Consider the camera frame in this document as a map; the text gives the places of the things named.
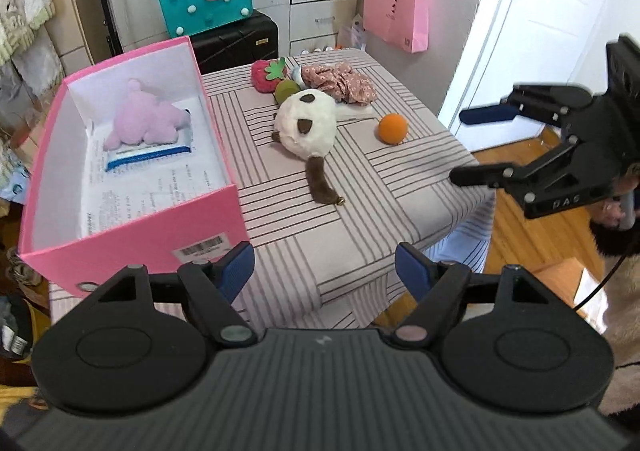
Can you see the orange plush ball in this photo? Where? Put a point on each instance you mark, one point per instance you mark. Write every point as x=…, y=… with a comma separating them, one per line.
x=392, y=128

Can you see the green round plush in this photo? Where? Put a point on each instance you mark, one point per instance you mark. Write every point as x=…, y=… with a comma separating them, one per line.
x=286, y=92

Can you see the blue white wet wipes pack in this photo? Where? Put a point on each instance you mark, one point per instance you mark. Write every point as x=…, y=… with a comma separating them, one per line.
x=150, y=156

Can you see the panda plush toy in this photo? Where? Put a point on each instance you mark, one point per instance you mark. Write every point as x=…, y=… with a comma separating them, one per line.
x=305, y=121

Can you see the pink cardboard box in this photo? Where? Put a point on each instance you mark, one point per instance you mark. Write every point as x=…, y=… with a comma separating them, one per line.
x=150, y=241

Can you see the brown cardboard box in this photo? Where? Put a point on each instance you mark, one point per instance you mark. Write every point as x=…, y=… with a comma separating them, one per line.
x=565, y=286

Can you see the black suitcase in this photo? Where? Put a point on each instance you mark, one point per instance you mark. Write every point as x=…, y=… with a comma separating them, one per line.
x=240, y=41

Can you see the pale pink plush toy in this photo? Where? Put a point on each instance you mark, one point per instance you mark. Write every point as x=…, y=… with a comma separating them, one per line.
x=145, y=118

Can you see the pink floral cloth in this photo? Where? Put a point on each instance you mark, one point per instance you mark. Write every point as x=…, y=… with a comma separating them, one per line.
x=340, y=81

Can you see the white plastic bag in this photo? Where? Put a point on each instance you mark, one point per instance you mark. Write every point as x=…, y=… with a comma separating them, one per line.
x=352, y=33

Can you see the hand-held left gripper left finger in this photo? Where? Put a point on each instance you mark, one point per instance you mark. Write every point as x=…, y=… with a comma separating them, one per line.
x=236, y=266

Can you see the person's right hand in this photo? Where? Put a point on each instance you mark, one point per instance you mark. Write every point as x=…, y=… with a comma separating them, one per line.
x=612, y=215

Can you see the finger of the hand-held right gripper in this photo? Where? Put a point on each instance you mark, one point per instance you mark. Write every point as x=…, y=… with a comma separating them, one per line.
x=487, y=113
x=475, y=176

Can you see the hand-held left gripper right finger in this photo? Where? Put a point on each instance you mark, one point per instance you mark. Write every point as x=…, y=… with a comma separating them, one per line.
x=412, y=271

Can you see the white door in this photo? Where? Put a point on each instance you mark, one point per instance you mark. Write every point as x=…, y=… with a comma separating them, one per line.
x=560, y=31

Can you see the red strawberry plush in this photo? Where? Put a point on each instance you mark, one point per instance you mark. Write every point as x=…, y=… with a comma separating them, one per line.
x=262, y=73

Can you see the printed white paper sheet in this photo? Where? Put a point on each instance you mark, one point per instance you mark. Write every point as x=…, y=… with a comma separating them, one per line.
x=150, y=201

